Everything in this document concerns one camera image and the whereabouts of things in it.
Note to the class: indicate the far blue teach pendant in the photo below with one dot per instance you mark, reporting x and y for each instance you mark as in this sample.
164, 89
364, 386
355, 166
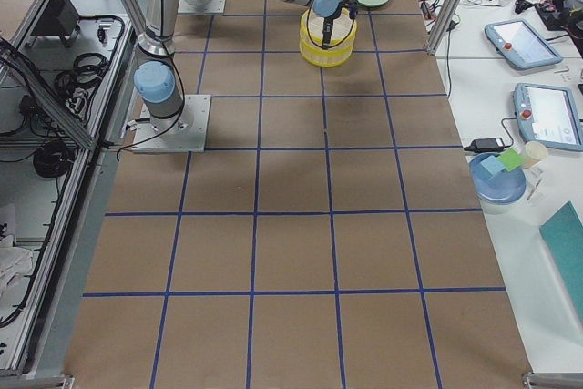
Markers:
521, 44

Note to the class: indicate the blue cube block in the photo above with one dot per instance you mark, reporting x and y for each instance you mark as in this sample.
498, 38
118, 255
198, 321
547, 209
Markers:
492, 165

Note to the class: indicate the green cube block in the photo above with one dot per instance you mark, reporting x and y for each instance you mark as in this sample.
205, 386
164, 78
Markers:
510, 159

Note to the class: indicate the aluminium frame post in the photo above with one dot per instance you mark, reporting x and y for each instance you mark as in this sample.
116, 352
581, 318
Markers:
451, 2

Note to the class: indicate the white crumpled cloth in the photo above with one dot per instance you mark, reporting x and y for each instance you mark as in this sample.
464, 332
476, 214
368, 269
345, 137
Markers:
16, 262

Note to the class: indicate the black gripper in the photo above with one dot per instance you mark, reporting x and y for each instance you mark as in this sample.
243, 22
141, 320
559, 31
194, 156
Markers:
327, 25

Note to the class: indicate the blue plate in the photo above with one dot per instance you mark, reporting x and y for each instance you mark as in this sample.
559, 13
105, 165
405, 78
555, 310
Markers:
502, 189

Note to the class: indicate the near blue teach pendant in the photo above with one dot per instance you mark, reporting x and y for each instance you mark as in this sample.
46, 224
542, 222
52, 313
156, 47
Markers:
548, 114

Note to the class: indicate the yellow steamer layer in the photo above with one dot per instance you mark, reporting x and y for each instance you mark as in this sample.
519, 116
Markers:
344, 29
331, 57

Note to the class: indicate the blue teach pendant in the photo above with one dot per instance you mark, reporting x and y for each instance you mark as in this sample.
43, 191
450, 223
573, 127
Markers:
521, 44
548, 114

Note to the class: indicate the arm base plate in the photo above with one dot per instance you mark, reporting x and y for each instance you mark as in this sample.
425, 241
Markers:
166, 136
201, 7

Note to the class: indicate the black power adapter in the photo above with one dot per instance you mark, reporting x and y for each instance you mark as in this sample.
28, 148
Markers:
483, 145

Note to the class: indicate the beige cup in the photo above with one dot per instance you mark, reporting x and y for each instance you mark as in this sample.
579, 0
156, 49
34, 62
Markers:
532, 153

